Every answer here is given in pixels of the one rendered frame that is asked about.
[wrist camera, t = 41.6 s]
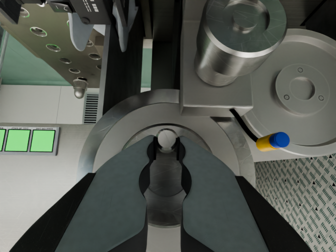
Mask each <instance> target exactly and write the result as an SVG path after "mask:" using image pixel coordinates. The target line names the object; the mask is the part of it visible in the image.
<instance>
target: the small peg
mask: <svg viewBox="0 0 336 252"><path fill-rule="evenodd" d="M177 141H178V135H177V133H176V132H175V131H174V130H172V129H170V128H163V129H161V130H160V131H159V132H158V133H157V135H156V144H157V147H158V149H159V150H160V151H161V152H162V153H164V154H169V153H171V152H173V151H174V150H175V148H176V146H177Z"/></svg>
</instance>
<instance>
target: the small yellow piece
mask: <svg viewBox="0 0 336 252"><path fill-rule="evenodd" d="M229 111H230V112H231V113H232V114H233V115H234V117H235V118H236V120H237V121H238V123H239V124H240V126H241V127H242V129H243V130H244V131H245V133H246V134H247V135H248V136H249V137H250V138H251V139H252V140H253V141H254V142H255V143H256V147H257V148H258V149H259V150H260V151H262V152H266V151H272V150H277V149H280V148H284V147H287V146H288V145H289V143H290V138H289V136H288V135H287V134H286V133H284V132H277V133H272V134H269V135H266V136H263V137H260V138H257V137H256V136H255V135H254V134H253V133H252V132H251V131H250V130H249V128H248V127H247V126H246V124H245V123H244V121H243V120H242V118H241V117H240V115H239V114H238V113H237V112H236V110H235V109H230V110H229Z"/></svg>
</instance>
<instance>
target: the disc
mask: <svg viewBox="0 0 336 252"><path fill-rule="evenodd" d="M154 103H178V104H180V90H178V89H154V90H149V91H144V92H141V93H138V94H135V95H133V96H130V97H128V98H126V99H124V100H123V101H121V102H119V103H118V104H116V105H115V106H113V107H112V108H111V109H110V110H109V111H107V112H106V113H105V114H104V115H103V116H102V117H101V118H100V119H99V121H98V122H97V123H96V124H95V126H94V127H93V128H92V130H91V132H90V133H89V135H88V137H87V139H86V141H85V143H84V145H83V148H82V150H81V153H80V157H79V161H78V166H77V174H76V183H78V182H79V181H80V180H81V179H82V178H83V177H84V176H85V175H86V174H87V173H92V171H93V164H94V159H95V156H96V153H97V150H98V148H99V145H100V143H101V141H102V140H103V138H104V136H105V135H106V133H107V132H108V131H109V129H110V128H111V127H112V126H113V125H114V124H115V123H116V122H117V121H118V120H119V119H121V118H122V117H123V116H125V115H126V114H128V113H129V112H131V111H133V110H135V109H137V108H140V107H142V106H146V105H149V104H154ZM210 117H211V118H212V119H213V120H214V121H215V122H217V123H218V124H219V125H220V126H221V128H222V129H223V130H224V131H225V133H226V134H227V136H228V137H229V139H230V141H231V142H232V144H233V147H234V149H235V152H236V154H237V158H238V162H239V167H240V176H243V177H244V178H245V179H246V180H247V181H248V182H249V183H250V184H251V185H252V186H253V187H254V188H256V173H255V165H254V160H253V156H252V153H251V150H250V147H249V145H248V142H247V140H246V138H245V136H244V135H243V133H242V131H241V130H240V128H239V127H238V125H237V124H236V123H235V122H234V120H233V119H232V118H231V117H214V116H210Z"/></svg>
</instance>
